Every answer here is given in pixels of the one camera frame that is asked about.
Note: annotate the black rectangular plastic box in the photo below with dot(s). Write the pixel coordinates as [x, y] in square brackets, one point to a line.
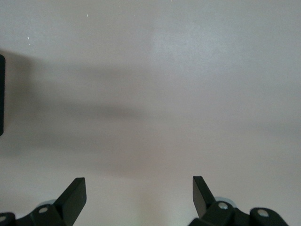
[2, 94]

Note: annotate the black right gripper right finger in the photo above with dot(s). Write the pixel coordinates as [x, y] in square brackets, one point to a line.
[202, 197]

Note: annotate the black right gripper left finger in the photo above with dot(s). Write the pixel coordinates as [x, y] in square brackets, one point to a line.
[70, 200]

